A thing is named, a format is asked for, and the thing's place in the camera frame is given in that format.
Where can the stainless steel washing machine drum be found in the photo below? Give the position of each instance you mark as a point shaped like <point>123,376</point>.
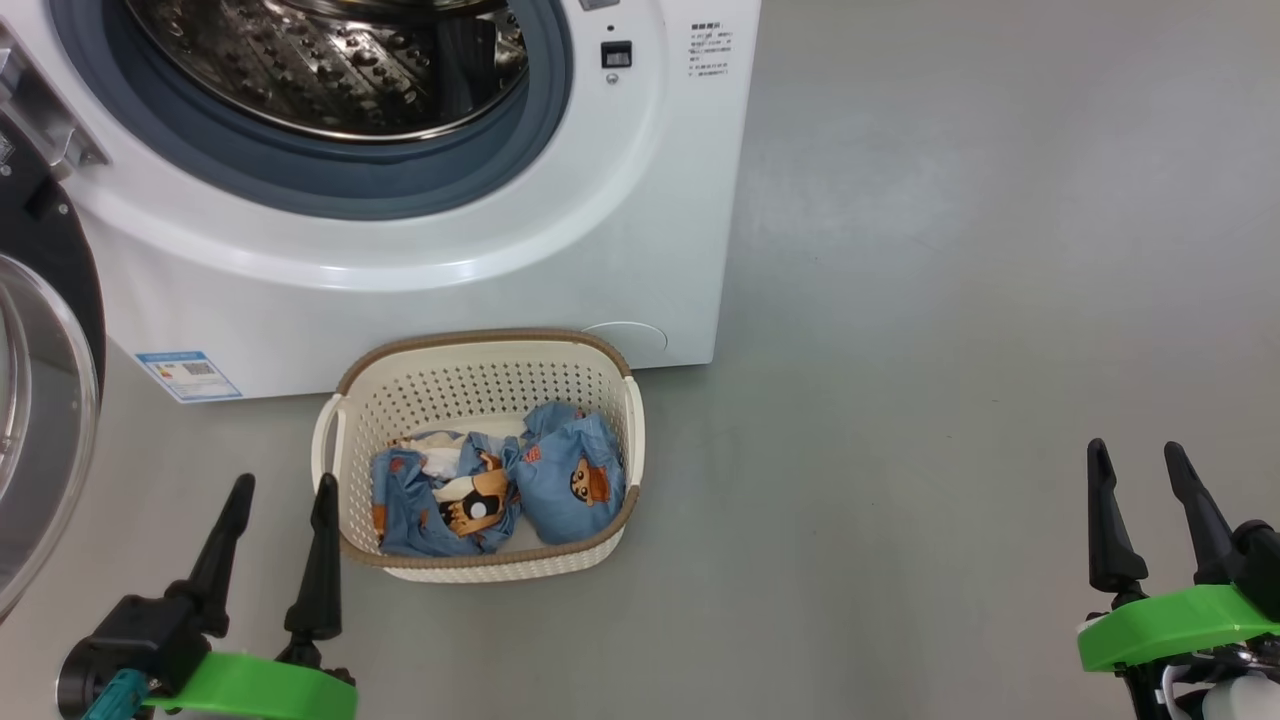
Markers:
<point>300,60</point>

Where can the blue cartoon print garment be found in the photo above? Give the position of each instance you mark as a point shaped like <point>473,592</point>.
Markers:
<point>570,480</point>

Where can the blue garment with white lining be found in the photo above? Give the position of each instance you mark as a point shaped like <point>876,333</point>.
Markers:
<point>410,500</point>

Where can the white front-load washing machine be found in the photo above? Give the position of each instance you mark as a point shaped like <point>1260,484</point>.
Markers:
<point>400,290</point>

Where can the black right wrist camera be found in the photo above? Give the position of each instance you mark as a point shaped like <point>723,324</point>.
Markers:
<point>1260,565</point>

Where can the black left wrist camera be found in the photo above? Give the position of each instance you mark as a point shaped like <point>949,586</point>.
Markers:
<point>130,635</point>

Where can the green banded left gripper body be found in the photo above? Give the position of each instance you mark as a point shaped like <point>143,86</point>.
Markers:
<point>260,690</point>

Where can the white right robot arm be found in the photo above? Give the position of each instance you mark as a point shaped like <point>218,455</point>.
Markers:
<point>1245,702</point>

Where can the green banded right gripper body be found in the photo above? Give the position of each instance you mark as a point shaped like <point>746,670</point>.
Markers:
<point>1160,625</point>

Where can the cream perforated laundry basket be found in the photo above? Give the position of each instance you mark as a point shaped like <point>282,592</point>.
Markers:
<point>480,385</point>

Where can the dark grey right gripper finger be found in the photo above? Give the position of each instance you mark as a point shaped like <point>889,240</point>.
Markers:
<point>1210,540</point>
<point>1112,540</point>

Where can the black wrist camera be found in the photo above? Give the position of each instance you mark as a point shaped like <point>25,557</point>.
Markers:
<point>130,635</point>
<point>1260,565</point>

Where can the washing machine door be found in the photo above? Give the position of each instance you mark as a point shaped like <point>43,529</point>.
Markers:
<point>50,420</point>

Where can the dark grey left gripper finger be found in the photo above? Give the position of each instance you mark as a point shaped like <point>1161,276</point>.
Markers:
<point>322,580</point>
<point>222,560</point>

